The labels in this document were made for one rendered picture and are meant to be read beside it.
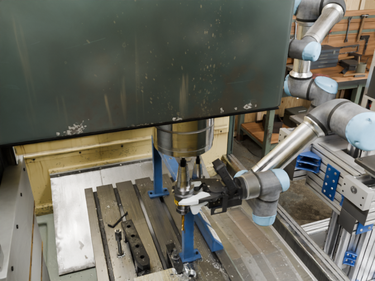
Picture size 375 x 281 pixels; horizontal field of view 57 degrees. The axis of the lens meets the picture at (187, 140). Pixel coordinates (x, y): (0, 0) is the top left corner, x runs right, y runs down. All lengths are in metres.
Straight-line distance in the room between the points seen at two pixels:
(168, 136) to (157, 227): 0.79
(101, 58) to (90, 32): 0.05
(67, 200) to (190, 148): 1.24
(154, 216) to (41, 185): 0.77
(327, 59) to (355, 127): 3.03
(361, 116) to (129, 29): 0.77
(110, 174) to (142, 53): 1.43
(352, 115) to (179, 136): 0.59
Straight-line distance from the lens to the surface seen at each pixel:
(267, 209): 1.15
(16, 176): 1.04
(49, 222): 2.15
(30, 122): 0.70
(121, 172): 2.06
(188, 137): 0.83
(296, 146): 1.25
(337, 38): 4.55
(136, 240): 1.42
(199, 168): 1.24
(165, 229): 1.55
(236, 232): 1.79
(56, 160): 2.04
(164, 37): 0.68
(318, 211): 3.28
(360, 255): 2.25
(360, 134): 1.16
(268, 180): 1.09
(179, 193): 0.97
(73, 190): 2.02
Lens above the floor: 1.94
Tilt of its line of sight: 28 degrees down
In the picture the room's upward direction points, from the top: straight up
